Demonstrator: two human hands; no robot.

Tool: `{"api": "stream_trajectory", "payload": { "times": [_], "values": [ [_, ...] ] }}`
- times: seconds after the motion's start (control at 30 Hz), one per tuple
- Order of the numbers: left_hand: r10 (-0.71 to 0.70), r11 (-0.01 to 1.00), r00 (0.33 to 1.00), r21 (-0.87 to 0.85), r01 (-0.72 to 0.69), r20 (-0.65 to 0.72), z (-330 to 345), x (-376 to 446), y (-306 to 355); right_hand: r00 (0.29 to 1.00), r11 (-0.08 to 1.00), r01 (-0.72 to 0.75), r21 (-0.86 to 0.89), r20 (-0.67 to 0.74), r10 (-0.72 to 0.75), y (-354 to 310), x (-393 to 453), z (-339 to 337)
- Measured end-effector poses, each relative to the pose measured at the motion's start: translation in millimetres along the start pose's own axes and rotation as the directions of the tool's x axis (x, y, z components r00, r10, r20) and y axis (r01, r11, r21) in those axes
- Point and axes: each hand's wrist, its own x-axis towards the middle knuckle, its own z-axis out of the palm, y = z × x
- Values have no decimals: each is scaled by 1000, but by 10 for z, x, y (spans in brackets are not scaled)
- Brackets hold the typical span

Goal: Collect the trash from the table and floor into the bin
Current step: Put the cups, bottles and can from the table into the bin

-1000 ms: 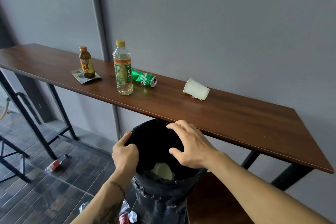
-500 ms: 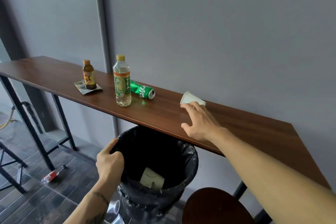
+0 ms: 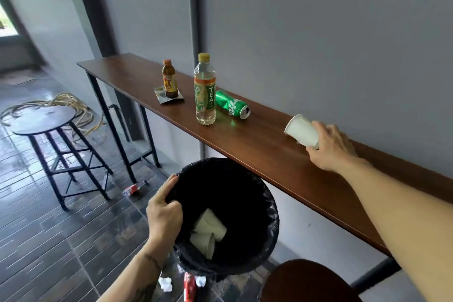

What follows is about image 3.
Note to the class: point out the black metal table frame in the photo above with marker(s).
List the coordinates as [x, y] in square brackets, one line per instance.
[150, 135]

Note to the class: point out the green drink can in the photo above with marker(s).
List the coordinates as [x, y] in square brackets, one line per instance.
[230, 103]

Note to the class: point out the crushed paper cup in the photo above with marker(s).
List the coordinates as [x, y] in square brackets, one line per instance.
[211, 224]
[203, 245]

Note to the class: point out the red drink can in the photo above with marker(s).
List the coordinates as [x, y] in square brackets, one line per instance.
[189, 287]

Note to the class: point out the person's left forearm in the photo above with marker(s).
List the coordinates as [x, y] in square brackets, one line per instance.
[139, 277]

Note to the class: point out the trash bin with black bag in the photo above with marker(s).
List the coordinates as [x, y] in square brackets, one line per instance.
[240, 188]

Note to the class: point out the white paper cup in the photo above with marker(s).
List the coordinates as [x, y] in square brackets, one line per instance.
[300, 131]

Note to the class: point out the clear tea bottle yellow cap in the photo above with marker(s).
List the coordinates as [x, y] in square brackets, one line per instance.
[205, 96]

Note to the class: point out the person's right forearm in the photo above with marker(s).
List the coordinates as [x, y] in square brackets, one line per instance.
[400, 220]

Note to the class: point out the person's left thumb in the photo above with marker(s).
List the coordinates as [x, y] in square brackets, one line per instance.
[167, 187]

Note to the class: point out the person's right thumb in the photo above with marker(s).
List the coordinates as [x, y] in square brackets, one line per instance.
[312, 151]

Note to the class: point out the crumpled white paper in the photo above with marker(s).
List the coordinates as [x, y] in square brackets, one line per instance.
[165, 284]
[200, 281]

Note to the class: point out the brown round stool seat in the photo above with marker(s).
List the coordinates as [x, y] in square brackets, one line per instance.
[308, 282]

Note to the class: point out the person's right hand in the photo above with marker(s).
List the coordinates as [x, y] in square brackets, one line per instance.
[336, 151]

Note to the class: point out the plastic bottle with red label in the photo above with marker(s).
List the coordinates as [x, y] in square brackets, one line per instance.
[132, 189]

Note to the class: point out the black round metal stool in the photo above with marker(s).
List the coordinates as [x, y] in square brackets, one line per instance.
[44, 119]

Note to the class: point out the small brown glass bottle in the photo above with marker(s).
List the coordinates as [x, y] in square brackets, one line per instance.
[170, 82]

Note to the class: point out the dark metal column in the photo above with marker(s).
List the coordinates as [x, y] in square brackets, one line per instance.
[93, 11]

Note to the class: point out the crumpled foil wrapper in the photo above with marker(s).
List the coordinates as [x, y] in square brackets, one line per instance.
[164, 99]

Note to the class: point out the grey wall pipe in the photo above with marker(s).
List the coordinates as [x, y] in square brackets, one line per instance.
[194, 11]

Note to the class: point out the person's left hand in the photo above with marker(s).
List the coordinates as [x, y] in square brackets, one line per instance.
[163, 218]

